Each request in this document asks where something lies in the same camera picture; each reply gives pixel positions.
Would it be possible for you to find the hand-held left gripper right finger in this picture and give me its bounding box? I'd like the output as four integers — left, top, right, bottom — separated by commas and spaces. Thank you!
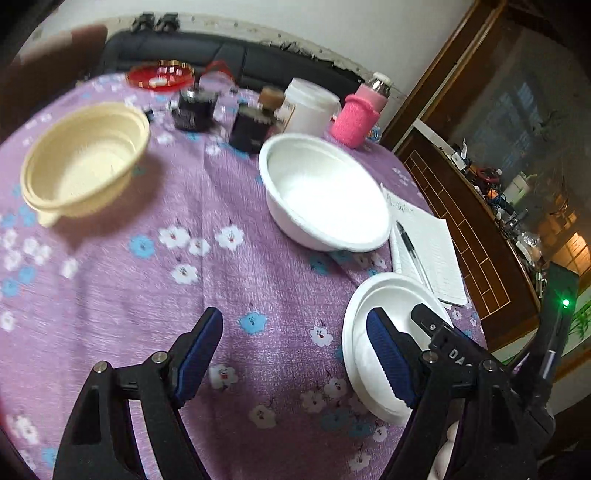
367, 308, 539, 480

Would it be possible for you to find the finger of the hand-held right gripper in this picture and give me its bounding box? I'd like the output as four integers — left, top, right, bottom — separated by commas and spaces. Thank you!
410, 302, 482, 369

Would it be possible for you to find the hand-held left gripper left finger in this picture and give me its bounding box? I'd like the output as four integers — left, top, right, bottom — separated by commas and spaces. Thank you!
53, 307, 225, 480

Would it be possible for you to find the large white paper bowl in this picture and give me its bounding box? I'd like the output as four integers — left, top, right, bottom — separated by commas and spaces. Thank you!
259, 134, 393, 253

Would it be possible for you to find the red glass plate gold rim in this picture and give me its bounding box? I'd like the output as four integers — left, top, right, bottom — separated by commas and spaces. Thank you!
126, 60, 195, 89

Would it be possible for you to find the green white box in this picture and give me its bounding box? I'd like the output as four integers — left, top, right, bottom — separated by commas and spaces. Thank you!
571, 305, 591, 343

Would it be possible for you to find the lined notebook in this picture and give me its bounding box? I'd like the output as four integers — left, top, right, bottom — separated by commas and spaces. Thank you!
381, 184, 468, 308

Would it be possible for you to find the black ballpoint pen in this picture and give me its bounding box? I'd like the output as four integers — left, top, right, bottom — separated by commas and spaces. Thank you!
396, 220, 432, 289

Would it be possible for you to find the purple floral tablecloth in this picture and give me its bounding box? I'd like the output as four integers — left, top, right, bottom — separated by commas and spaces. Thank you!
0, 69, 490, 480

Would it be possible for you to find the wooden cabinet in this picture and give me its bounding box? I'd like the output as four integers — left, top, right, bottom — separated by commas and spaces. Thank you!
381, 0, 591, 365

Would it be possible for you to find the flat white box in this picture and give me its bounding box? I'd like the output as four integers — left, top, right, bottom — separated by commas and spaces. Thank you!
413, 119, 463, 158

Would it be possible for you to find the beige plastic bowl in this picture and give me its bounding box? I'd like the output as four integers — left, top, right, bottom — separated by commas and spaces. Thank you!
21, 102, 151, 228

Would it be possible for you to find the dark glass jar right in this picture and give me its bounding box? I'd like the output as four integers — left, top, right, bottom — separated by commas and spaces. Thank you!
229, 107, 278, 154

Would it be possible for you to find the dark glass jar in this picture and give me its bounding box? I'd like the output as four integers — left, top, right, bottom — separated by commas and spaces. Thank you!
172, 89, 218, 133
229, 107, 278, 154

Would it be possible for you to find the bottle with pink knit sleeve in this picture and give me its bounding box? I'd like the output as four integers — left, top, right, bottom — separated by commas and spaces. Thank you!
330, 71, 394, 149

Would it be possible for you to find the dark glass jar left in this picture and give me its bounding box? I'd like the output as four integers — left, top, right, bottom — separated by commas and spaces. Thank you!
172, 89, 218, 133

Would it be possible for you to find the white plastic jar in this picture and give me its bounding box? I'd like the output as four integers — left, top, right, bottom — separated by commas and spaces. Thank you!
281, 78, 341, 136

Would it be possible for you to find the brown lid bottle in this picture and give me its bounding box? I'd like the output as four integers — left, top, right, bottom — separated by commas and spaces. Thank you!
257, 86, 284, 114

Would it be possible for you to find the dark sofa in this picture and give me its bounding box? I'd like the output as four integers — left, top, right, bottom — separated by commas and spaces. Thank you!
104, 30, 365, 100

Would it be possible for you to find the brown chair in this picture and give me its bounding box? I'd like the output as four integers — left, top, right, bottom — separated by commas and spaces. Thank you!
0, 25, 109, 139

